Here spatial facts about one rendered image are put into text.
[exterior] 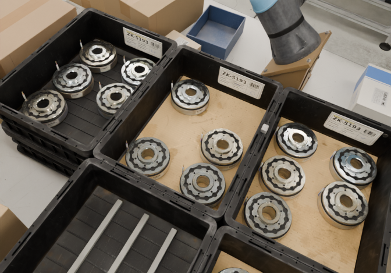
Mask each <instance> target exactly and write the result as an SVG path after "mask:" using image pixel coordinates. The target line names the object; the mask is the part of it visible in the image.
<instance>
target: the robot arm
mask: <svg viewBox="0 0 391 273"><path fill-rule="evenodd" d="M305 1H306V0H250V3H251V5H252V7H253V11H254V12H255V13H256V15H257V17H258V18H259V20H260V22H261V24H262V26H263V28H264V30H265V32H266V34H267V36H268V38H269V40H270V45H271V51H272V57H273V60H274V61H275V63H276V64H277V65H287V64H290V63H293V62H297V61H299V60H301V59H303V58H305V57H306V56H308V55H309V54H310V53H312V52H313V51H315V50H316V49H317V48H318V46H319V45H320V43H321V38H320V36H319V34H318V32H317V31H315V29H314V28H313V27H312V26H311V25H310V24H309V23H308V22H307V21H306V20H305V18H304V16H303V14H302V12H301V10H300V6H302V5H303V3H304V2H305Z"/></svg>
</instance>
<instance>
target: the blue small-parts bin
mask: <svg viewBox="0 0 391 273"><path fill-rule="evenodd" d="M245 21H246V17H245V16H242V15H238V14H237V13H233V12H230V11H228V10H225V9H222V8H219V7H216V6H213V5H209V6H208V7H207V8H206V10H205V11H204V12H203V13H202V15H201V16H200V17H199V18H198V20H197V21H196V22H195V24H194V25H193V26H192V28H191V29H190V30H189V31H188V33H187V34H186V37H187V38H189V39H191V40H193V41H194V42H196V43H197V44H200V45H201V51H202V52H205V53H207V54H210V55H212V56H215V57H217V58H220V59H223V60H224V61H225V60H226V58H227V57H228V55H229V54H230V52H231V50H232V49H233V47H234V46H235V44H236V43H237V41H238V39H239V38H240V36H241V34H242V33H243V29H244V24H245Z"/></svg>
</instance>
